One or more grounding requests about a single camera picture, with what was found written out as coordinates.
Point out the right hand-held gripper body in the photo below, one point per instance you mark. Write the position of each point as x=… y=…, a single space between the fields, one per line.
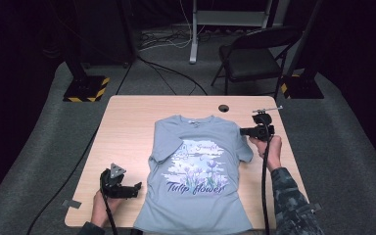
x=264 y=129

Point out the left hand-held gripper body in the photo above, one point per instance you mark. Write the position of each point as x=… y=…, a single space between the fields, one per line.
x=112 y=182

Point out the white metal stand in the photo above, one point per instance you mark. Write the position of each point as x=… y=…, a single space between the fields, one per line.
x=194 y=29

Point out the light blue printed T-shirt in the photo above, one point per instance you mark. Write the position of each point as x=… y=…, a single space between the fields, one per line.
x=192 y=182

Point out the person's right hand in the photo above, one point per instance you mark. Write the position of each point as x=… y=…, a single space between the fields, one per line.
x=272 y=153

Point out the black yellow striped stand base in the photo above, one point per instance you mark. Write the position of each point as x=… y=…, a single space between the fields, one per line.
x=84 y=89
x=302 y=87

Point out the grey tape piece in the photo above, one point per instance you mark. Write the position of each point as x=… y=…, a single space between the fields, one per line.
x=317 y=206
x=71 y=204

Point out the person's left hand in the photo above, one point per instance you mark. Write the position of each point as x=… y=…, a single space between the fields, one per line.
x=103 y=209

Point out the black folding chair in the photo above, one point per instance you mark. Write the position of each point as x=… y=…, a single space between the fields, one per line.
x=251 y=62

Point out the dark round table grommet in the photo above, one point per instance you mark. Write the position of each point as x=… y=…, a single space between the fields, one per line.
x=223 y=108

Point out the black equipment cabinet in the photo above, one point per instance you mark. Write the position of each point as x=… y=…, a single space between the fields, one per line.
x=104 y=32

